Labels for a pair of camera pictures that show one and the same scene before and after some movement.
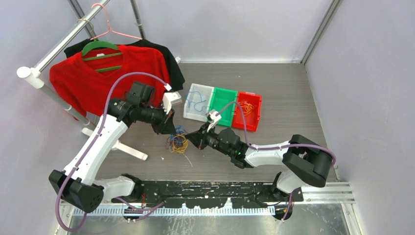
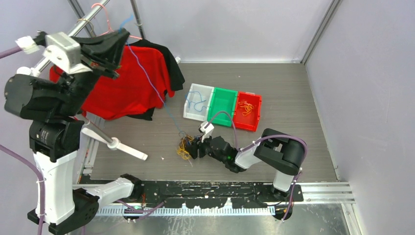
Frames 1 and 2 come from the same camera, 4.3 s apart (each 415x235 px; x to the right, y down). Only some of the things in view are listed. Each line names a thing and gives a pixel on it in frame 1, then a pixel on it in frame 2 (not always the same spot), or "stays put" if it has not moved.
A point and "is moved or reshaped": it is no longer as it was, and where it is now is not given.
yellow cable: [247, 106] stays put
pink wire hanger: [109, 30] stays put
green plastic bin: [220, 98] stays put
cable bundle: [177, 142] is moved or reshaped
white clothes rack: [33, 77] stays put
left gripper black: [166, 126] → [103, 53]
